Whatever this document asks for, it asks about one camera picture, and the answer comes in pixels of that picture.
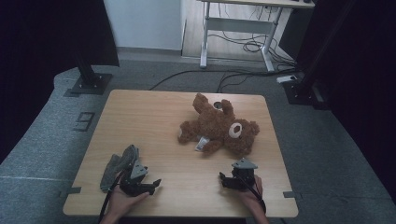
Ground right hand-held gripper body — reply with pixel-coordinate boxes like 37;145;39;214
232;158;259;191

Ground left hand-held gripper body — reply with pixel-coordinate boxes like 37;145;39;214
120;159;150;198

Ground grey cloth garment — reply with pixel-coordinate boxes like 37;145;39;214
100;144;140;193

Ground brown teddy bear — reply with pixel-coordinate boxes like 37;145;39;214
177;92;261;158

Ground person's left hand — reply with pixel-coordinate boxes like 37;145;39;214
106;186;150;218

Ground grey floor tape piece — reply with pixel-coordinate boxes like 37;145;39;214
59;186;82;199
282;190;303;200

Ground dark floor outlet cover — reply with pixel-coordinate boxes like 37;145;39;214
73;111;96;133

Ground black metal stand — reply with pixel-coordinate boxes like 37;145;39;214
281;0;356;110
69;55;114;96

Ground white power strip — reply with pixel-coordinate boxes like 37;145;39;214
276;74;298;84

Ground black curtain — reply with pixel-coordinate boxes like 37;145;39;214
295;0;396;203
0;0;120;164

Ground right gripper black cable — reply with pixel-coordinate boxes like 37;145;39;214
241;176;267;215

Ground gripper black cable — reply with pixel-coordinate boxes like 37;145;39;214
241;176;267;215
98;171;126;224

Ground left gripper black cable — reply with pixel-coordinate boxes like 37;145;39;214
98;171;126;224

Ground short black floor cable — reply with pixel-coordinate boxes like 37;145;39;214
216;73;254;93

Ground long black floor cable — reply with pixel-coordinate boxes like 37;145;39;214
148;68;297;91

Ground tangled black cables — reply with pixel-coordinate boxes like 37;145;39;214
207;31;297;68

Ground white desk frame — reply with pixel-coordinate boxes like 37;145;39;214
199;0;316;73

